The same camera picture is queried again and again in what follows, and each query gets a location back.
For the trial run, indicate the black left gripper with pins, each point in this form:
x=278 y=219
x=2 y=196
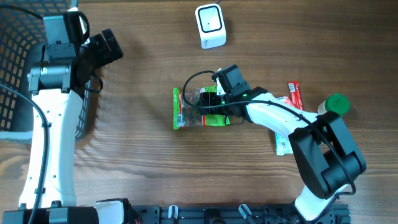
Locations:
x=104 y=47

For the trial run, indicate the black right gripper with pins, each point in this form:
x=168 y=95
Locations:
x=214 y=104

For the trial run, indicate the green gummy candy bag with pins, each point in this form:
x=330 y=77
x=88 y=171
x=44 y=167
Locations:
x=186 y=116

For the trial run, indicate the small red white carton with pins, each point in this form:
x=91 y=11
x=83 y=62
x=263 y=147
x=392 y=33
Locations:
x=286 y=100

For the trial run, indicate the red stick sachet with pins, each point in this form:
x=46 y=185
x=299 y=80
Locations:
x=295 y=94

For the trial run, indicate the teal white tissue pack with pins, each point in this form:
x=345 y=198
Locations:
x=283 y=146

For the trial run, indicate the green lid jar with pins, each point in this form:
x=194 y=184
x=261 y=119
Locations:
x=337 y=103

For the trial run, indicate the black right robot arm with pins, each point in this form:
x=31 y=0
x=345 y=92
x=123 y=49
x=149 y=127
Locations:
x=327 y=157

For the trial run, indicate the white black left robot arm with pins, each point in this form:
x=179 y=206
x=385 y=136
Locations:
x=58 y=82

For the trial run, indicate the white barcode scanner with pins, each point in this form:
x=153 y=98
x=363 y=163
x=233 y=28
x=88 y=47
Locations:
x=211 y=27

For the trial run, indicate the grey plastic mesh basket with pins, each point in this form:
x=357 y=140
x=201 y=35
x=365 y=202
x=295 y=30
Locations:
x=22 y=39

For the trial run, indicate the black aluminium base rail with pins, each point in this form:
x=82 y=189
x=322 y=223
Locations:
x=266 y=214

